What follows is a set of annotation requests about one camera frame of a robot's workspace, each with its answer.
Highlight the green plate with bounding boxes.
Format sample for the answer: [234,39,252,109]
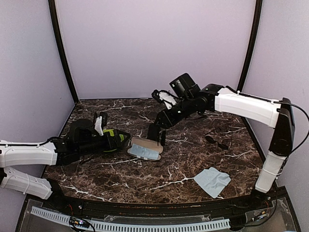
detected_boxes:
[103,129,131,153]

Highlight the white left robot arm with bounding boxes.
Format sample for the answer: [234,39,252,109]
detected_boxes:
[0,117,130,211]

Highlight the plaid brown glasses case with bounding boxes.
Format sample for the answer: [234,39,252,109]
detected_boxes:
[127,137,163,161]

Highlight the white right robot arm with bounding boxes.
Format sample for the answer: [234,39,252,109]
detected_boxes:
[152,73,309,210]

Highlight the gold frame sunglasses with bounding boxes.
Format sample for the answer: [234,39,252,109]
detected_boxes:
[204,127,233,150]

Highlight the black corner frame post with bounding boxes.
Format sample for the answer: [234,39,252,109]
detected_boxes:
[48,0,79,104]
[234,0,264,102]

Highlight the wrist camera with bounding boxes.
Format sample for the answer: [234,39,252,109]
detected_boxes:
[94,112,108,136]
[152,89,177,109]

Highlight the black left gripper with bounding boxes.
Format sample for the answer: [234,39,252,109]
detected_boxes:
[76,129,130,157]

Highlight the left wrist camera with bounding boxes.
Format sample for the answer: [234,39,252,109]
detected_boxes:
[94,112,108,136]

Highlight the white slotted cable duct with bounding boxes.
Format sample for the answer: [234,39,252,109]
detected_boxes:
[30,206,231,232]

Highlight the black corner frame post left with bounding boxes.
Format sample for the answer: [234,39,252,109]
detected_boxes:
[48,0,79,104]

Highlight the blue cleaning cloth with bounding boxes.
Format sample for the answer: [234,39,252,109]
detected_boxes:
[128,144,160,160]
[194,167,231,198]

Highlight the green bowl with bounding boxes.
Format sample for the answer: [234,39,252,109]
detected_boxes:
[103,129,115,137]

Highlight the black corner frame post right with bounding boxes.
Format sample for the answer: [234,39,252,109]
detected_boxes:
[234,0,264,102]

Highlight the black quilted glasses case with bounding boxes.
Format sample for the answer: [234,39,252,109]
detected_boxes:
[147,123,166,146]

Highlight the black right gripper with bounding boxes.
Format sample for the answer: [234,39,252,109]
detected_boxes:
[154,95,196,129]

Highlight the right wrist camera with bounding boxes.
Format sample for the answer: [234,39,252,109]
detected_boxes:
[152,89,177,109]

